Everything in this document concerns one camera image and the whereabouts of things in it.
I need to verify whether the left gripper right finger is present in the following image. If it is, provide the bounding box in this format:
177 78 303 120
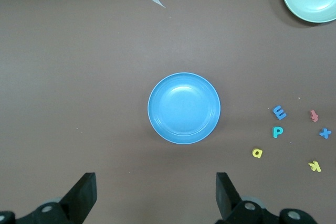
215 172 282 224

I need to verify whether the blue foam letter x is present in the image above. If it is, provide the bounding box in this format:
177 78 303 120
318 127 332 140

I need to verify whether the red foam letter f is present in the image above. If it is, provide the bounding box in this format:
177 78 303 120
309 109 320 123

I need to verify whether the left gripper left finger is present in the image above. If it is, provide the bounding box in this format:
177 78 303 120
15 172 98 224

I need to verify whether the brown table cover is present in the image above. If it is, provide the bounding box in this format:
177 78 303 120
0 0 336 224

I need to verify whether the small grey paper scrap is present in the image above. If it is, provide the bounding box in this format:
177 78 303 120
148 0 167 9

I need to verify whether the yellow foam letter k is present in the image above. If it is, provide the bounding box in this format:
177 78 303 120
308 160 322 173

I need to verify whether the teal foam letter p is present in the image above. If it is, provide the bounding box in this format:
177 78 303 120
271 126 285 140

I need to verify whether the blue foam letter m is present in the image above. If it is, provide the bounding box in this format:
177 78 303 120
272 105 288 120

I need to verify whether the blue plate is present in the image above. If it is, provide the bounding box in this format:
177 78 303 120
147 72 222 145

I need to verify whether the yellow foam letter d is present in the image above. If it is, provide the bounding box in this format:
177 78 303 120
251 147 264 159

